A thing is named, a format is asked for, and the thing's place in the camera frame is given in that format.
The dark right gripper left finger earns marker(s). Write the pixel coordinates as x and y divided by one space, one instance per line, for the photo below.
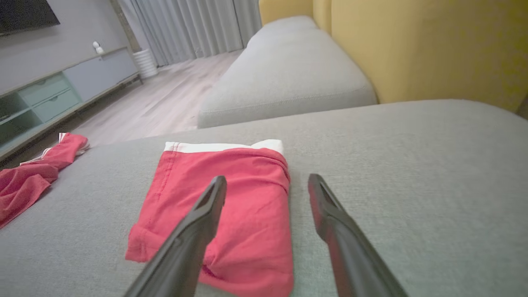
185 247

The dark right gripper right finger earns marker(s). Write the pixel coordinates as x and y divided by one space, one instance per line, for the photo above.
350 255

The red shorts with white trim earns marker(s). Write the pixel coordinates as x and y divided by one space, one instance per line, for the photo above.
255 214

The red Bulls basketball jersey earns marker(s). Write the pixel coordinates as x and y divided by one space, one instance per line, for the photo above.
24 185

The large grey sofa seat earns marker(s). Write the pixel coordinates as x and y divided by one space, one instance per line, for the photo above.
412 185

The white ribbed cylindrical bin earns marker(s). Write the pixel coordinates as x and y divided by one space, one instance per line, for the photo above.
145 64

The pale green cabinet drawer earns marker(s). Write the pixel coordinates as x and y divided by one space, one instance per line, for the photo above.
43 88
55 106

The long grey TV cabinet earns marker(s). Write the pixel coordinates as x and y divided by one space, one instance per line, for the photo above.
99 74

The grey pleated curtain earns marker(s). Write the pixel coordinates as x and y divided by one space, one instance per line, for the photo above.
185 24

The narrow yellow sofa backrest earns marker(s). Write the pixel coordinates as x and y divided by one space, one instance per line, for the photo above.
284 8

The black wall television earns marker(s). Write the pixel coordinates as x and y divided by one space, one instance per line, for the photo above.
24 14

